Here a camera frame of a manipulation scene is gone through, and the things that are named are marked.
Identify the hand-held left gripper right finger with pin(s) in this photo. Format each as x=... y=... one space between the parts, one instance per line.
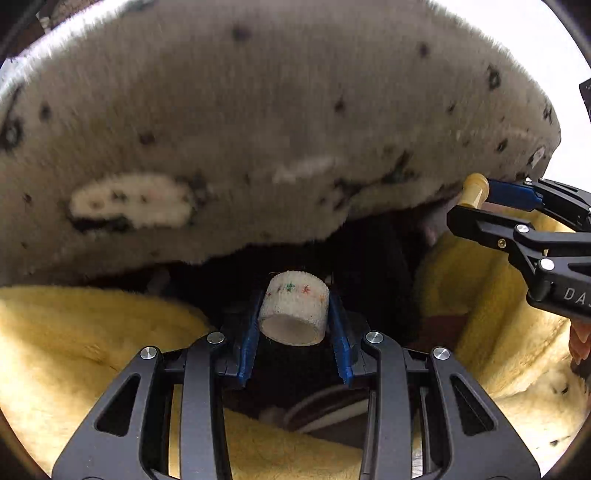
x=340 y=344

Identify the person's right hand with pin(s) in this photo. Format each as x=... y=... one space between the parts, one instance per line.
x=581 y=341

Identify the black flat object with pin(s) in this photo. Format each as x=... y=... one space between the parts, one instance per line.
x=586 y=99

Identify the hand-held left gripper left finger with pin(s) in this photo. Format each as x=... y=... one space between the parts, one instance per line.
x=248 y=341

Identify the small yellow cap object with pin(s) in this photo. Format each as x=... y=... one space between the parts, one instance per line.
x=475 y=190

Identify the yellow fluffy blanket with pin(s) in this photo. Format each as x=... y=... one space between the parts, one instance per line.
x=69 y=350

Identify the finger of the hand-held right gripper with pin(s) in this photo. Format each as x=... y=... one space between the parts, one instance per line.
x=510 y=193
x=485 y=228

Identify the white patterned tape roll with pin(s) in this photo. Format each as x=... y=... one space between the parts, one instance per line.
x=295 y=297

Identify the grey spotted plush bag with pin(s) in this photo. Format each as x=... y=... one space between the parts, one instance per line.
x=258 y=120

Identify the dark brown round container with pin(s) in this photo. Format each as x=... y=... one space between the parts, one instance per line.
x=323 y=415

